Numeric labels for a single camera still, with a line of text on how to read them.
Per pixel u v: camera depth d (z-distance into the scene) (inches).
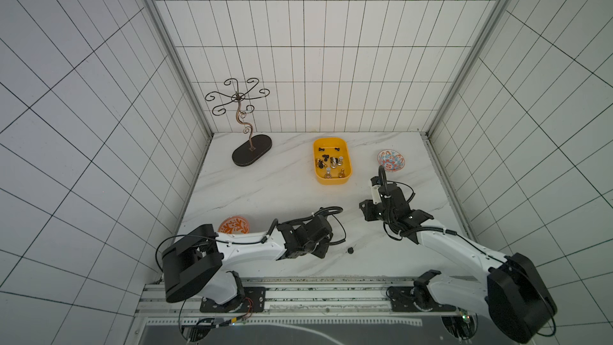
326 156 43.3
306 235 24.8
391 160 42.0
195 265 16.4
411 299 28.6
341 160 41.9
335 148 44.8
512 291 15.7
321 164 41.8
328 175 39.8
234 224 34.1
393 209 25.4
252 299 28.5
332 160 41.6
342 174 40.2
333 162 41.4
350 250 32.5
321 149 44.6
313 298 29.2
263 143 44.8
